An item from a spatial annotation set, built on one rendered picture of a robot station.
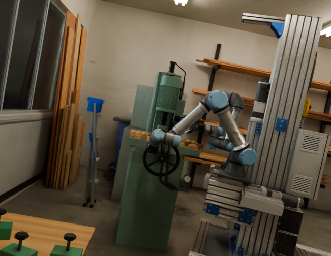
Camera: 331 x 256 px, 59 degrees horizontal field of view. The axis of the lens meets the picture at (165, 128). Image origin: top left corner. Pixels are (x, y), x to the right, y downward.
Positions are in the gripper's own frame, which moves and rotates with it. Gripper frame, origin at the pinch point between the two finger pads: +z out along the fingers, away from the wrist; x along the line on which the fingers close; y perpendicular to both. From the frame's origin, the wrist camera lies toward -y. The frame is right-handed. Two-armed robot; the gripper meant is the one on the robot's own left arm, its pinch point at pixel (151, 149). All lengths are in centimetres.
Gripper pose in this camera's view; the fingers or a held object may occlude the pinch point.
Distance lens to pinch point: 219.1
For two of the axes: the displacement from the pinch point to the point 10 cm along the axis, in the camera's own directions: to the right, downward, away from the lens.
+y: -1.5, 8.9, -4.3
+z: -1.6, 4.0, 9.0
